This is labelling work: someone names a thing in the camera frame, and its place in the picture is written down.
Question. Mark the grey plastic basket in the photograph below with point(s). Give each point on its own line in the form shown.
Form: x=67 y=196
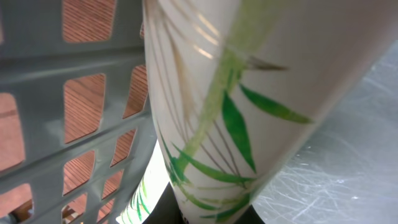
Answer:
x=85 y=115

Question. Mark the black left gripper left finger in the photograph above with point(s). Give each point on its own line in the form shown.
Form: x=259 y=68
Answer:
x=166 y=210

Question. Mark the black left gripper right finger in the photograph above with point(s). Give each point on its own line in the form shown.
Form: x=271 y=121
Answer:
x=250 y=216

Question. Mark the white bamboo print tube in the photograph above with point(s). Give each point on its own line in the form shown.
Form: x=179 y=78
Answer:
x=237 y=87

